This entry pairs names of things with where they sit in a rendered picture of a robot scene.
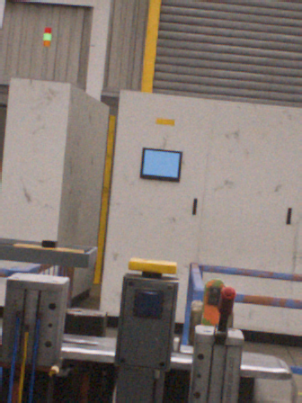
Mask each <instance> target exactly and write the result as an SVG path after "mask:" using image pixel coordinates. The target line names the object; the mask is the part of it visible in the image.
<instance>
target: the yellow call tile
mask: <svg viewBox="0 0 302 403"><path fill-rule="evenodd" d="M128 270H130V271H138V272H142V276H144V277H150V278H162V273H166V274H175V272H177V263H175V262H166V261H156V260H147V259H137V258H131V260H130V261H129V264H128Z"/></svg>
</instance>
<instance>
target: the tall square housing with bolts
mask: <svg viewBox="0 0 302 403"><path fill-rule="evenodd" d="M67 278H68V277H64V276H54V275H44V274H35V273H15V274H13V275H12V276H11V277H9V278H6V283H5V287H6V288H5V298H4V318H3V329H1V339H0V367H2V373H1V384H0V403H53V393H54V382H55V378H51V377H50V376H49V373H48V372H49V371H50V370H51V369H52V367H53V366H54V364H58V359H59V358H61V349H62V339H64V327H65V317H66V307H67V287H69V283H70V280H69V279H67Z"/></svg>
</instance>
